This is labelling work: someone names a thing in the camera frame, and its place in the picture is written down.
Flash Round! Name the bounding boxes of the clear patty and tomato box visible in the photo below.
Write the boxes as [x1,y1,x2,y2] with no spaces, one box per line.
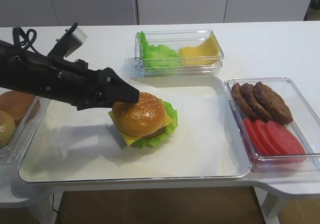
[224,77,320,172]

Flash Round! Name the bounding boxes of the white serving tray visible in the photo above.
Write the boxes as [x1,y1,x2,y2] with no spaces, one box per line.
[18,75,251,183]

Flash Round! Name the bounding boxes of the green lettuce leaf on burger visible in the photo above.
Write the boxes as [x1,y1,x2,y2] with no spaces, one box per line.
[130,100,178,149]

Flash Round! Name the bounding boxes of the clear lettuce and cheese box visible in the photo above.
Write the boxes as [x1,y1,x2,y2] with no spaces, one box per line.
[134,29,225,77]

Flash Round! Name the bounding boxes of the white table leg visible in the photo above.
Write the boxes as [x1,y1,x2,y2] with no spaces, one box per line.
[253,187,288,224]

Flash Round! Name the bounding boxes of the red tomato slice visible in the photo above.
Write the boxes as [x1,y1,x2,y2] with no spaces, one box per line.
[253,119,280,156]
[243,117,268,156]
[265,120,306,155]

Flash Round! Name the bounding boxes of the yellow cheese slice on burger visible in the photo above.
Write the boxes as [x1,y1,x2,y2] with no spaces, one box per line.
[108,111,174,146]

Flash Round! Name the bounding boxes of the clear bun box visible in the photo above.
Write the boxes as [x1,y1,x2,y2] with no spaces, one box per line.
[0,88,50,166]

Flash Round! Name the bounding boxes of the middle red tomato slice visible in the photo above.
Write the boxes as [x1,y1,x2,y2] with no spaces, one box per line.
[253,119,280,156]

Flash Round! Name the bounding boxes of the plain brown bun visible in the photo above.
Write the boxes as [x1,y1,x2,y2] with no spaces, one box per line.
[0,90,36,127]

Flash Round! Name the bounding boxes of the right red tomato slice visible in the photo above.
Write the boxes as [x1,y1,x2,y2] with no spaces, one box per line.
[265,120,306,155]

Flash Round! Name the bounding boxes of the left brown meat patty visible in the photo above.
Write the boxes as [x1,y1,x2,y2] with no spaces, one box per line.
[231,83,258,121]

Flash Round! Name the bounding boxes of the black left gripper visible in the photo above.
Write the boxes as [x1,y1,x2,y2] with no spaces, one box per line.
[14,56,140,111]

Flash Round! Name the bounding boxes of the brown patty on burger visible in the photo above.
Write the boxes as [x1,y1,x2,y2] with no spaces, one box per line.
[142,126,166,139]

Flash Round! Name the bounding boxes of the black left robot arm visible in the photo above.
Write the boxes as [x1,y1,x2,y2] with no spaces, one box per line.
[0,23,140,111]

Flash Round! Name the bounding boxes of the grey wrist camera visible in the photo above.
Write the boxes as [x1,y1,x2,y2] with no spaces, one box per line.
[47,22,88,58]

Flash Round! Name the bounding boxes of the left red tomato slice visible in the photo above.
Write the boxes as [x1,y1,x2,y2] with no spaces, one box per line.
[243,117,268,156]

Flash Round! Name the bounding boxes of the middle brown meat patty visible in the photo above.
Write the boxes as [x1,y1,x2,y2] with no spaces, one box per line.
[240,83,272,122]

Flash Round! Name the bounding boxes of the sesame bun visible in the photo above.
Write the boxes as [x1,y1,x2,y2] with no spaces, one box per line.
[0,110,16,148]
[112,92,167,137]

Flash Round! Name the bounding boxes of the green lettuce in box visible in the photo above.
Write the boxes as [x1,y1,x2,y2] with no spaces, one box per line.
[137,31,181,68]

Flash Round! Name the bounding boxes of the right brown meat patty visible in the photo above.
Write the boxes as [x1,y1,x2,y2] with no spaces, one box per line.
[254,81,294,125]

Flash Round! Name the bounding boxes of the sesame top bun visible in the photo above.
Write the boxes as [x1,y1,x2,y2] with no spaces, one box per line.
[112,92,167,137]

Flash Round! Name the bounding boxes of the yellow cheese slices in box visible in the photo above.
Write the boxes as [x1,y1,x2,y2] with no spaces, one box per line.
[179,34,220,66]

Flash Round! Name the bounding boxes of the brown meat patty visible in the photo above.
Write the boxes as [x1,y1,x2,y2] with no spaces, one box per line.
[254,81,294,125]
[231,83,258,121]
[240,83,272,122]

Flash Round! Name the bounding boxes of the white paper sheet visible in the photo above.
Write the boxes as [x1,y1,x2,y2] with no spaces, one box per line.
[38,85,225,175]

